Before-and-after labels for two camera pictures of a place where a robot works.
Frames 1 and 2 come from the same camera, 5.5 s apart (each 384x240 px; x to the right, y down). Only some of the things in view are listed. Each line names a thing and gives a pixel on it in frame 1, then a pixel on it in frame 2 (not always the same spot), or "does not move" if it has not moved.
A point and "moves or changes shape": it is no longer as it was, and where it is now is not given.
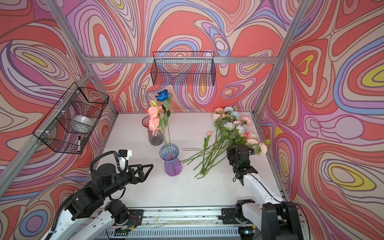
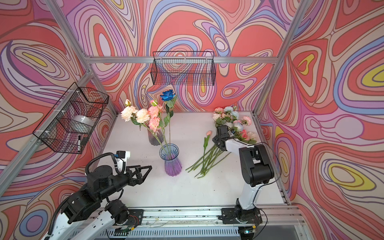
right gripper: (230, 150) → (215, 139)
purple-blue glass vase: (173, 165) does not move
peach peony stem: (260, 148) moves or changes shape
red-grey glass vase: (155, 137) does not move
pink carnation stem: (154, 112) does not move
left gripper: (135, 180) does not move
